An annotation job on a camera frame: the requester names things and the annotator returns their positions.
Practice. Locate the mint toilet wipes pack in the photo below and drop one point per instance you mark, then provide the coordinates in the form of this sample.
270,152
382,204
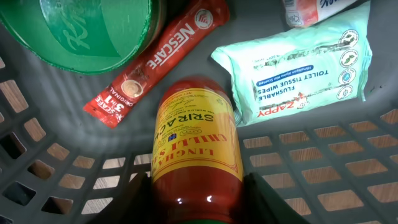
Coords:
299,70

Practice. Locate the small red tissue pack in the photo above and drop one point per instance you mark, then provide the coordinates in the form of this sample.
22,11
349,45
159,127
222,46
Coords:
305,13

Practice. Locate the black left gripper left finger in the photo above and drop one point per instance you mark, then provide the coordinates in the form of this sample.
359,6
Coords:
132,205

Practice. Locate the green lid can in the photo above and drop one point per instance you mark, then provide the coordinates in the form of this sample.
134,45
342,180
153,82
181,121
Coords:
84,36

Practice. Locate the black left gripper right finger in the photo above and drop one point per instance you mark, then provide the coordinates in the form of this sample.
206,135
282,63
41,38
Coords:
263,205

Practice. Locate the red sriracha sauce bottle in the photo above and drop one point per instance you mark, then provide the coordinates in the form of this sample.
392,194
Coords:
197,169

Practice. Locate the red Nescafe sachet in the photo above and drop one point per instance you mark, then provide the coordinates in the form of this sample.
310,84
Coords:
199,19

